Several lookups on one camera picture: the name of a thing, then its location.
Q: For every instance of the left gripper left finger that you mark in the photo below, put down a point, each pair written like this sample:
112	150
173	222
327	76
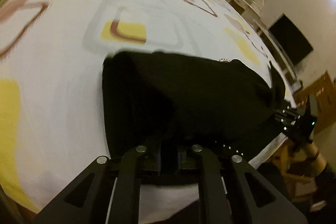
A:
99	194

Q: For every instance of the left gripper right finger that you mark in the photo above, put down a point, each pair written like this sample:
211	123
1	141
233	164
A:
232	191

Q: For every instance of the black pants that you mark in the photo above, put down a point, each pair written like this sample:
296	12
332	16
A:
169	102

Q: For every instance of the person's right hand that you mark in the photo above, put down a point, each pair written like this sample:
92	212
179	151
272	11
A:
314	164

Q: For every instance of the black television screen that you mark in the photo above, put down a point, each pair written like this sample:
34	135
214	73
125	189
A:
291	39

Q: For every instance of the white dressing table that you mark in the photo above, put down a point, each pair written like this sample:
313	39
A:
251	12

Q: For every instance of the patterned white bed sheet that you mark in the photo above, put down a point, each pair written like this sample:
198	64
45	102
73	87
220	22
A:
52	51

